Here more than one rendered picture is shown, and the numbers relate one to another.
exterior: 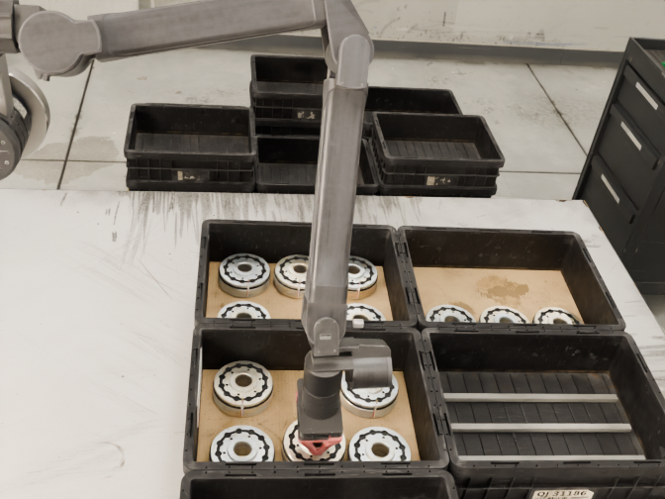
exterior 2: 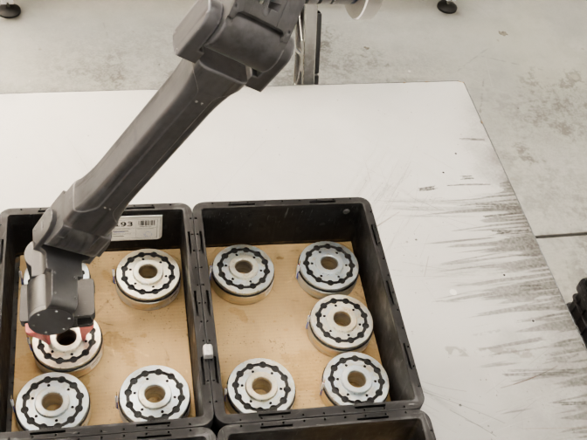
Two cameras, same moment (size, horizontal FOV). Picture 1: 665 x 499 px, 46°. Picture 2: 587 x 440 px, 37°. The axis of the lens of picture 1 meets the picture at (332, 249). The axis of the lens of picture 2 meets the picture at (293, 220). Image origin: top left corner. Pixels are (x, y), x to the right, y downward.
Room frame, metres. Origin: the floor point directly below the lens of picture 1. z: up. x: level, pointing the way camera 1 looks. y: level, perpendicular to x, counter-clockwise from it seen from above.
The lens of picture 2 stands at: (1.00, -0.74, 2.01)
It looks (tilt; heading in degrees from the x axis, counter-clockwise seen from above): 49 degrees down; 82
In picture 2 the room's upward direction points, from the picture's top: 11 degrees clockwise
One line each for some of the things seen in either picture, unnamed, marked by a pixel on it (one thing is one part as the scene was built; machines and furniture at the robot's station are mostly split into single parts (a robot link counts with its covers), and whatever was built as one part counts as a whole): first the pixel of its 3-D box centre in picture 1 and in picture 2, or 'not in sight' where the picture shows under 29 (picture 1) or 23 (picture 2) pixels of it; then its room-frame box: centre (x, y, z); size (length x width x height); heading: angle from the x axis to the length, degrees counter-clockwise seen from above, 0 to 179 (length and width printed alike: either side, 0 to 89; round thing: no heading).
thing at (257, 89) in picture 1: (302, 128); not in sight; (2.62, 0.17, 0.37); 0.40 x 0.30 x 0.45; 101
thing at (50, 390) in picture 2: (380, 450); (51, 402); (0.80, -0.12, 0.86); 0.05 x 0.05 x 0.01
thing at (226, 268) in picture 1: (244, 269); (328, 264); (1.20, 0.17, 0.86); 0.10 x 0.10 x 0.01
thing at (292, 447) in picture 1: (315, 442); (66, 340); (0.80, -0.01, 0.86); 0.10 x 0.10 x 0.01
